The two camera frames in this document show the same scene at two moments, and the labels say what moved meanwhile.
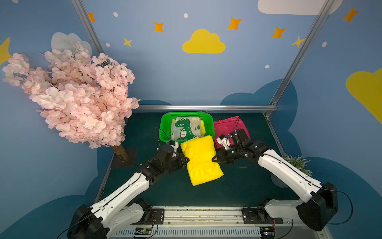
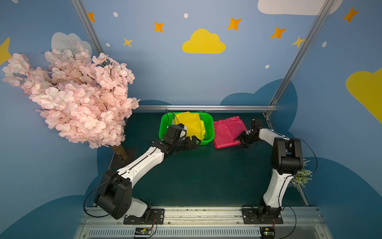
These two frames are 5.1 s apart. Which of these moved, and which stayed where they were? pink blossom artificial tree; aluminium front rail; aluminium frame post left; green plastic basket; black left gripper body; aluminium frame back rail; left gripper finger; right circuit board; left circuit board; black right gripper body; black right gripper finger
Moved: left gripper finger; black right gripper body; black right gripper finger; black left gripper body
Stayed: aluminium frame post left; pink blossom artificial tree; left circuit board; aluminium frame back rail; aluminium front rail; green plastic basket; right circuit board
